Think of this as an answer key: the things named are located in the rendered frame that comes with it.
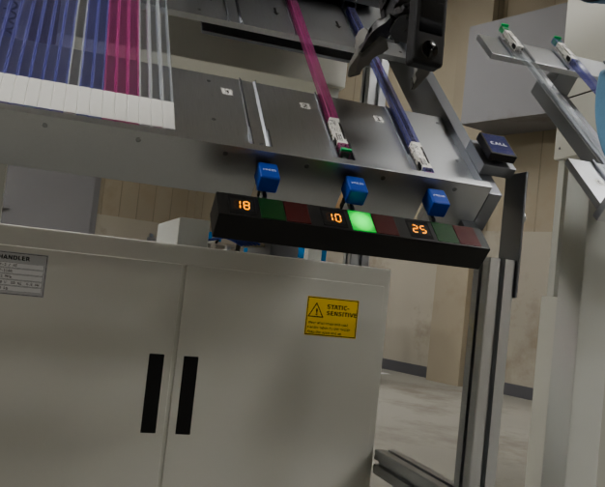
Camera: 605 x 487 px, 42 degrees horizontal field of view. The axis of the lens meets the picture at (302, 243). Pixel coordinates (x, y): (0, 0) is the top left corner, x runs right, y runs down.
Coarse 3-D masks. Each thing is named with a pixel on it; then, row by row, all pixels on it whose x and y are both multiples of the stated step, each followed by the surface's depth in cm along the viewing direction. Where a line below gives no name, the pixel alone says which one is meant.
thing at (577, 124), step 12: (516, 48) 131; (528, 60) 127; (540, 72) 124; (540, 84) 123; (552, 84) 122; (552, 96) 120; (564, 108) 116; (576, 120) 114; (588, 132) 112; (588, 144) 110; (600, 156) 108
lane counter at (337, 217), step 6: (324, 210) 91; (330, 210) 91; (336, 210) 92; (324, 216) 90; (330, 216) 90; (336, 216) 91; (342, 216) 91; (324, 222) 89; (330, 222) 89; (336, 222) 90; (342, 222) 90
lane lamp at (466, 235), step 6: (456, 228) 96; (462, 228) 97; (468, 228) 97; (456, 234) 95; (462, 234) 96; (468, 234) 96; (474, 234) 96; (462, 240) 95; (468, 240) 95; (474, 240) 95
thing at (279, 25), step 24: (168, 0) 120; (192, 0) 122; (216, 0) 125; (240, 0) 128; (264, 0) 131; (312, 0) 137; (336, 0) 140; (216, 24) 120; (240, 24) 121; (264, 24) 123; (288, 24) 126; (312, 24) 129; (336, 24) 132; (288, 48) 129; (336, 48) 126
